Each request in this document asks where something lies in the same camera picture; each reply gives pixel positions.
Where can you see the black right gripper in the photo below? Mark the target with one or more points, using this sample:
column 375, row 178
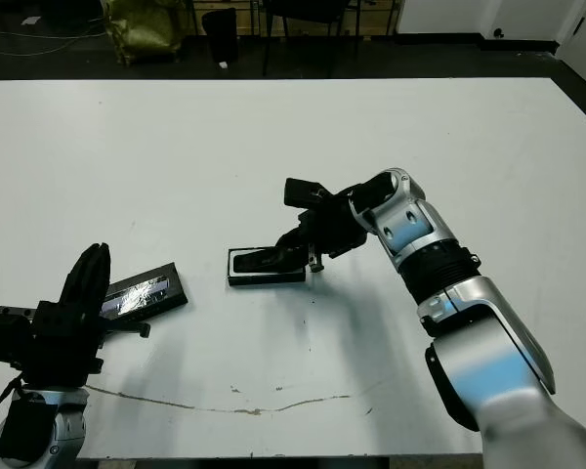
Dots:
column 337, row 229

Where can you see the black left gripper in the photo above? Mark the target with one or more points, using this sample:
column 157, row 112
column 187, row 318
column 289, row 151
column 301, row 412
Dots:
column 63, row 352

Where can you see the black camera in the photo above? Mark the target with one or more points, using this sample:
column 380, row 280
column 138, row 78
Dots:
column 251, row 264

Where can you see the black box lid shiny print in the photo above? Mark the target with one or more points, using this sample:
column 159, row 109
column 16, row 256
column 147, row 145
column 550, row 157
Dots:
column 151, row 293

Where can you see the black box with white insert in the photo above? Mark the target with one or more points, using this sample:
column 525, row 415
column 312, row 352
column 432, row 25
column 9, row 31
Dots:
column 268, row 282

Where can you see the wooden shipping crate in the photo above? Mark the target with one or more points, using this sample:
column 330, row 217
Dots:
column 249, row 19
column 378, row 19

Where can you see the yellow-green plastic bag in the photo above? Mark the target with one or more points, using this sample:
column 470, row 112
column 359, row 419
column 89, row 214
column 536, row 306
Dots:
column 141, row 29

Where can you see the white paper sheet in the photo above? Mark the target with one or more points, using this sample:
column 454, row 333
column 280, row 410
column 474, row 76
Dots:
column 31, row 20

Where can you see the black round door stop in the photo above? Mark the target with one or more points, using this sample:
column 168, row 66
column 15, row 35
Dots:
column 498, row 33

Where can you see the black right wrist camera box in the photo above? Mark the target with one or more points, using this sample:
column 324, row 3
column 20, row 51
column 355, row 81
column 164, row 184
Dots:
column 305, row 191

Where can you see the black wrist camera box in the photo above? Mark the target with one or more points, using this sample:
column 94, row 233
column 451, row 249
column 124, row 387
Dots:
column 305, row 191
column 5, row 339

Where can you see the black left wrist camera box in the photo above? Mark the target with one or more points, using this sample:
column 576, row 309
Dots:
column 5, row 339

